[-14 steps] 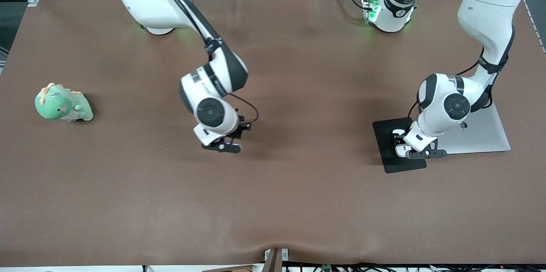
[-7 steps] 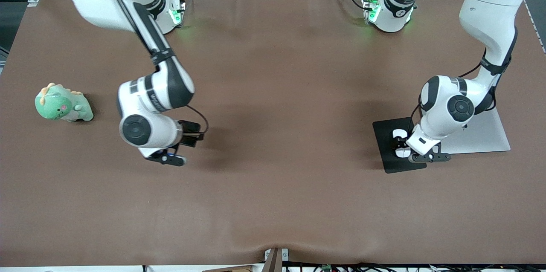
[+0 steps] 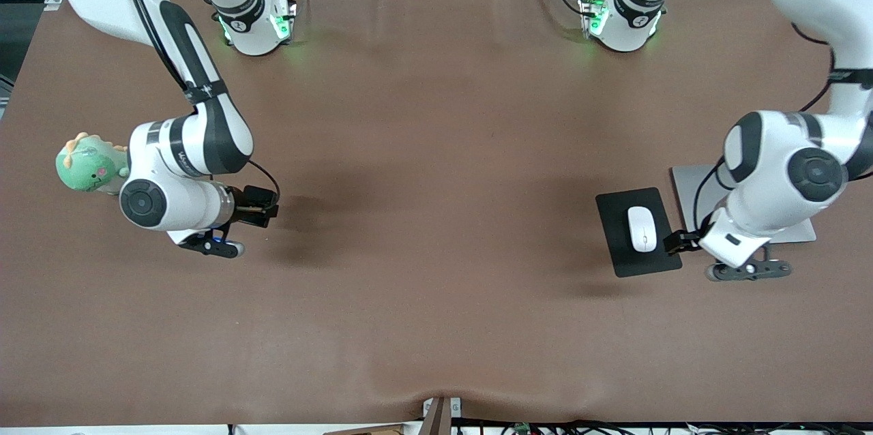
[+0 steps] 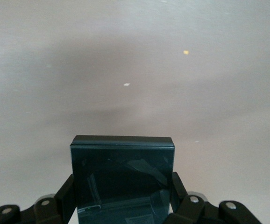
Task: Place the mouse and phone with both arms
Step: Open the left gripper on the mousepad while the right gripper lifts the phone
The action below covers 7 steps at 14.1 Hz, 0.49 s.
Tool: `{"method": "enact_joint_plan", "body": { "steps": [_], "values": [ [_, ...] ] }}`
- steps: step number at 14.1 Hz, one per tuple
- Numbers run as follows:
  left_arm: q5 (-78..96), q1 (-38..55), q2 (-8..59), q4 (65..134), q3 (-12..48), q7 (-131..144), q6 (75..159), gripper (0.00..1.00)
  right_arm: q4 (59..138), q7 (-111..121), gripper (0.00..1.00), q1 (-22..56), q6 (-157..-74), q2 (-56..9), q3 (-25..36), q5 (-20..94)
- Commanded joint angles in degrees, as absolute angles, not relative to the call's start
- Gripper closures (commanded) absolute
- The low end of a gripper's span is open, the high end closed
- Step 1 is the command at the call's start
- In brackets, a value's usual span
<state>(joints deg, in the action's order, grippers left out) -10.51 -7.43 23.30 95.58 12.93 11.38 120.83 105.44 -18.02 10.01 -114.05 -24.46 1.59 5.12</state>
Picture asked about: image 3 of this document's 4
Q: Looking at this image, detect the white computer mouse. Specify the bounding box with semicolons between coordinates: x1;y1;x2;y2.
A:
627;206;658;253

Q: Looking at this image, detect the black mouse pad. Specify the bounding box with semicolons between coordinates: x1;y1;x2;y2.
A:
595;187;683;278

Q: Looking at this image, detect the silver closed laptop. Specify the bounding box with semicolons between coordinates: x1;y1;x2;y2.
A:
671;164;818;245

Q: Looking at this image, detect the green dinosaur plush toy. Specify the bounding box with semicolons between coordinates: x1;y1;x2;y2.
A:
55;132;130;194

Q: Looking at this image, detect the brown table mat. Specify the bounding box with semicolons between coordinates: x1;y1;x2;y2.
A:
0;0;873;425

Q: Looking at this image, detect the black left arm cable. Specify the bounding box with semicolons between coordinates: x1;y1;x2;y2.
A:
692;21;873;235

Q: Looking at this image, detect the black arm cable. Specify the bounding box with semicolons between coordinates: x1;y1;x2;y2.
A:
692;21;873;235
116;0;282;200

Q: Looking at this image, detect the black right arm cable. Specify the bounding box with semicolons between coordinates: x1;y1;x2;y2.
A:
116;0;282;200

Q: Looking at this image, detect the black cable bundle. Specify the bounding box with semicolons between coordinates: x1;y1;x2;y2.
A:
454;419;873;435

